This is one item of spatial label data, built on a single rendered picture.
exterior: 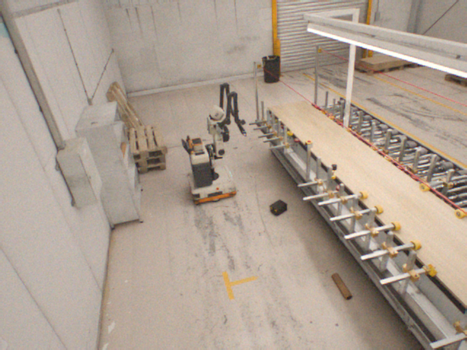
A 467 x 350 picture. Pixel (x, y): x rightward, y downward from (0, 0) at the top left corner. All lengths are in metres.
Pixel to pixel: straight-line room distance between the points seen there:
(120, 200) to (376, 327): 3.41
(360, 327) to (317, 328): 0.40
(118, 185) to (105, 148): 0.56
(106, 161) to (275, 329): 2.80
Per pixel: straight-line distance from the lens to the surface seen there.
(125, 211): 4.85
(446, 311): 3.06
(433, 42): 2.68
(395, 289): 3.05
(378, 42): 3.12
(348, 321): 3.63
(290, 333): 3.49
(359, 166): 4.08
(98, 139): 4.33
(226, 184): 4.90
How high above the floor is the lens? 2.97
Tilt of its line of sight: 32 degrees down
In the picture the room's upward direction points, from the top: 6 degrees counter-clockwise
